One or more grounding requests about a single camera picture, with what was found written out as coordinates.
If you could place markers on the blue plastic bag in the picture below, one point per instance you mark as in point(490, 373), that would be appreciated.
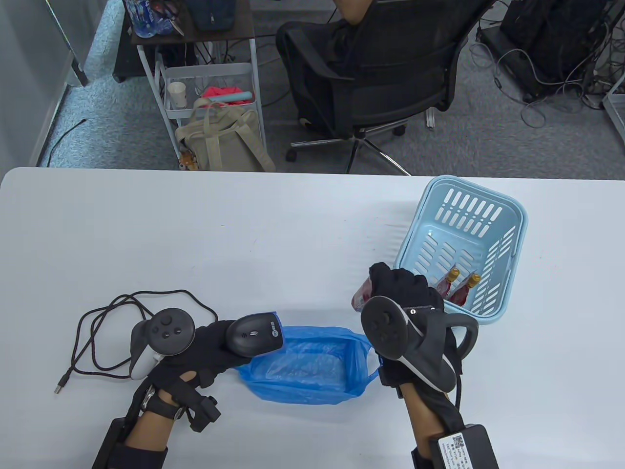
point(312, 361)

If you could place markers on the person's right forearm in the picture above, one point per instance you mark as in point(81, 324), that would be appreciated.
point(422, 420)

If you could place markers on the person's left hand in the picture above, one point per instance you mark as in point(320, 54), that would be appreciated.
point(207, 349)

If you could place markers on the white paper cup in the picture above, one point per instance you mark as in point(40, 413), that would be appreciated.
point(177, 95)

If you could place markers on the black right forearm box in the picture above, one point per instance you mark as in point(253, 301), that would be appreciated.
point(464, 447)

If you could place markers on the black computer equipment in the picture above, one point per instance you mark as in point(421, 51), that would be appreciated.
point(547, 39)

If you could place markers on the person's right hand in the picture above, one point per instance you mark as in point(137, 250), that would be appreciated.
point(405, 288)

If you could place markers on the white rolling cart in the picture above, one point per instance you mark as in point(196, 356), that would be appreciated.
point(257, 73)

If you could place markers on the red ketchup package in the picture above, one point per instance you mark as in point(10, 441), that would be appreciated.
point(461, 293)
point(445, 286)
point(362, 295)

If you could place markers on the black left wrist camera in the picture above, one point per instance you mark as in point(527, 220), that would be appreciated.
point(205, 415)

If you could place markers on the dark blue pouch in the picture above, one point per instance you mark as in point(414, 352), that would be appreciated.
point(212, 14)

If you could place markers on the light blue plastic basket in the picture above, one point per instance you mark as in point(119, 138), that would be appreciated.
point(429, 229)

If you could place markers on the beige tote bag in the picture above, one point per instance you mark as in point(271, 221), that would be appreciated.
point(224, 141)

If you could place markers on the person's left forearm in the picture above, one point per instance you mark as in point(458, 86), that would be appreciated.
point(154, 420)

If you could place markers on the teal cylinder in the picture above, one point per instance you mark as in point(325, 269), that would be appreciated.
point(234, 97)

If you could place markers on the black floor case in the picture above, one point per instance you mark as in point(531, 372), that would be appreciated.
point(128, 63)

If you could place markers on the white metal rack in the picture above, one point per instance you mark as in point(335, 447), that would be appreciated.
point(616, 110)

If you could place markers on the black office chair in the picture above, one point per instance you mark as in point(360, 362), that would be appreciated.
point(390, 58)

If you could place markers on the black and blue barcode scanner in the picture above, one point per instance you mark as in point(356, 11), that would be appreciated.
point(251, 336)

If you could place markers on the black left forearm box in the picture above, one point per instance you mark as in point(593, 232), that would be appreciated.
point(122, 447)

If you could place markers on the red cloth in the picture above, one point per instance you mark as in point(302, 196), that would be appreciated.
point(219, 92)

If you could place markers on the pack of water bottles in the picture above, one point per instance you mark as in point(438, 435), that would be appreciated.
point(141, 19)

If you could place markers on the grey hand controller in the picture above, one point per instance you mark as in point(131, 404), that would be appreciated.
point(385, 327)
point(168, 331)

